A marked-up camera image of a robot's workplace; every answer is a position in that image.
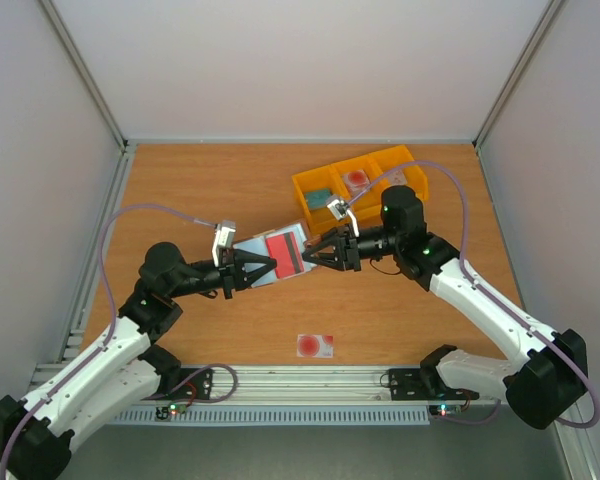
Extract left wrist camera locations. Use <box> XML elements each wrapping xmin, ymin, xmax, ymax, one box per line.
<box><xmin>212</xmin><ymin>220</ymin><xmax>236</xmax><ymax>267</ymax></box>

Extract right circuit board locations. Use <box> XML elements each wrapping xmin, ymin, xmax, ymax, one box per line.
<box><xmin>429</xmin><ymin>404</ymin><xmax>464</xmax><ymax>418</ymax></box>

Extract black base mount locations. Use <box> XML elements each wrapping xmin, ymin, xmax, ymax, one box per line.
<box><xmin>148</xmin><ymin>368</ymin><xmax>213</xmax><ymax>402</ymax></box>
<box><xmin>382</xmin><ymin>368</ymin><xmax>479</xmax><ymax>402</ymax></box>

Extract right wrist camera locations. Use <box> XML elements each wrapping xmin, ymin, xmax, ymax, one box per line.
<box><xmin>326</xmin><ymin>195</ymin><xmax>359</xmax><ymax>237</ymax></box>

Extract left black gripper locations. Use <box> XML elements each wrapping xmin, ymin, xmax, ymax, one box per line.
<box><xmin>168</xmin><ymin>248</ymin><xmax>277</xmax><ymax>299</ymax></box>

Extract left circuit board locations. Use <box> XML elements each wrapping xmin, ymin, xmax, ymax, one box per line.
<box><xmin>155</xmin><ymin>403</ymin><xmax>188</xmax><ymax>422</ymax></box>

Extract aluminium front rail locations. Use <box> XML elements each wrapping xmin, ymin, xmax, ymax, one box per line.
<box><xmin>24</xmin><ymin>363</ymin><xmax>576</xmax><ymax>406</ymax></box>

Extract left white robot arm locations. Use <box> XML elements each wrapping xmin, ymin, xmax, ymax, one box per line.
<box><xmin>0</xmin><ymin>242</ymin><xmax>277</xmax><ymax>479</ymax></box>

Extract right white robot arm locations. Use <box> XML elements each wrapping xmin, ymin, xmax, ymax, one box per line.
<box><xmin>302</xmin><ymin>186</ymin><xmax>590</xmax><ymax>429</ymax></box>

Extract grey white card stack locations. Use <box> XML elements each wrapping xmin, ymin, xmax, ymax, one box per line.
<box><xmin>386</xmin><ymin>170</ymin><xmax>408</xmax><ymax>186</ymax></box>

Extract teal card stack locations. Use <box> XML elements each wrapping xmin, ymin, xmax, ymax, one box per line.
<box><xmin>304</xmin><ymin>188</ymin><xmax>332</xmax><ymax>211</ymax></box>

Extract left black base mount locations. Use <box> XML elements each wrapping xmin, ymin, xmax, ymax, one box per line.
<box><xmin>148</xmin><ymin>368</ymin><xmax>213</xmax><ymax>402</ymax></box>

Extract yellow three-compartment bin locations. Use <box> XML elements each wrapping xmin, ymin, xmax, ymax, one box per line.
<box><xmin>292</xmin><ymin>145</ymin><xmax>429</xmax><ymax>236</ymax></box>

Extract circuit board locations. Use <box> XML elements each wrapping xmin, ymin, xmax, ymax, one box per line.
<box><xmin>429</xmin><ymin>404</ymin><xmax>464</xmax><ymax>418</ymax></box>
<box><xmin>155</xmin><ymin>403</ymin><xmax>188</xmax><ymax>422</ymax></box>

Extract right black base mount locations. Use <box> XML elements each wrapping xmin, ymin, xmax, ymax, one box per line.
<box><xmin>382</xmin><ymin>368</ymin><xmax>479</xmax><ymax>402</ymax></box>

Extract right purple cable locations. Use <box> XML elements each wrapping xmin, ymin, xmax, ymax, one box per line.
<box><xmin>347</xmin><ymin>159</ymin><xmax>600</xmax><ymax>429</ymax></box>

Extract red circle card stack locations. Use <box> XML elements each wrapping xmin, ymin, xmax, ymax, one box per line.
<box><xmin>342</xmin><ymin>169</ymin><xmax>370</xmax><ymax>196</ymax></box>

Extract grey slotted cable duct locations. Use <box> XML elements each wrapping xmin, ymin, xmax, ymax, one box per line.
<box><xmin>111</xmin><ymin>405</ymin><xmax>429</xmax><ymax>428</ymax></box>

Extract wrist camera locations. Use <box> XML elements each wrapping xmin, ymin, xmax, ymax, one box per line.
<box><xmin>212</xmin><ymin>220</ymin><xmax>236</xmax><ymax>267</ymax></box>
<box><xmin>326</xmin><ymin>195</ymin><xmax>359</xmax><ymax>237</ymax></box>

